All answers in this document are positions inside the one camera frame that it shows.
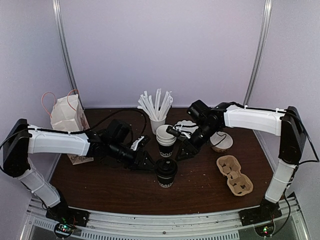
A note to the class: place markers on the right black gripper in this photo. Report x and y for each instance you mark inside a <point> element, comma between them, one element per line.
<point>191,149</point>

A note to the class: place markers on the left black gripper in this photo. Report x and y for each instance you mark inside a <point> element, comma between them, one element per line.
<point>139,163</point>

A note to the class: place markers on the black cup lid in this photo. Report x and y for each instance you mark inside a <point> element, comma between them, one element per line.
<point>166,167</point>

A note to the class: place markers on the stack of paper cups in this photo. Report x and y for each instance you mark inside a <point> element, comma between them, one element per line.
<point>165,141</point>

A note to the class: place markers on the cardboard cup carrier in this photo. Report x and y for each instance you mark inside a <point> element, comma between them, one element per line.
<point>238,183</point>

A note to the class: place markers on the white paper bag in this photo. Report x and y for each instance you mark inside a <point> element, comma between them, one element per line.
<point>68,114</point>

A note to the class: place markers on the single black paper cup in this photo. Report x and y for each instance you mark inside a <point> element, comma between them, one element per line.
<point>165,180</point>

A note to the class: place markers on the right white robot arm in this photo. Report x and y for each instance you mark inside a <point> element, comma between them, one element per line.
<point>284,123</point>

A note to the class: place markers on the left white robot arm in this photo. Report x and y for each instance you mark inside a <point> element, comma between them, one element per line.
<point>25,139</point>

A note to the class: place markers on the white scalloped bowl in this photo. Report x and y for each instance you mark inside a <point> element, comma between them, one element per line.
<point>187,126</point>

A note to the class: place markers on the white round bowl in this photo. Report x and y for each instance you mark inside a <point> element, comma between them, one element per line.
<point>221,142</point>

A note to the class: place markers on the white cup of straws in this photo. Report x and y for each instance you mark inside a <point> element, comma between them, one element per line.
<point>156,109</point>

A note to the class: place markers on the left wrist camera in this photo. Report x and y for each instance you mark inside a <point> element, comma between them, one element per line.
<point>140,142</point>

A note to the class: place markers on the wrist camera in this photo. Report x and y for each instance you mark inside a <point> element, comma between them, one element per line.
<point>140,142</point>
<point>178,132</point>

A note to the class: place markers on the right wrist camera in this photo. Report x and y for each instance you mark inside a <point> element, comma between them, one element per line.
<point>178,132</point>

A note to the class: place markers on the aluminium front rail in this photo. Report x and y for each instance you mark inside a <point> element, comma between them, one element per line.
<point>223,225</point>

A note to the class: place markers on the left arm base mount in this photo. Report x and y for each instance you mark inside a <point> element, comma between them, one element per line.
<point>62,213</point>

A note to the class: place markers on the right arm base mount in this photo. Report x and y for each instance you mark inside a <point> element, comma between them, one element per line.
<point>256,215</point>

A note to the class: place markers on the left aluminium post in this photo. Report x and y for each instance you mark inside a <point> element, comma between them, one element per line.
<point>63,43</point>

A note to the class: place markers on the aluminium post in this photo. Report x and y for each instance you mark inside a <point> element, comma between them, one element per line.
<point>63,43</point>
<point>264,29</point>

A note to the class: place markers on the right aluminium post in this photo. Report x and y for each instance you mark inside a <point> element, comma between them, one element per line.
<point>264,29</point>

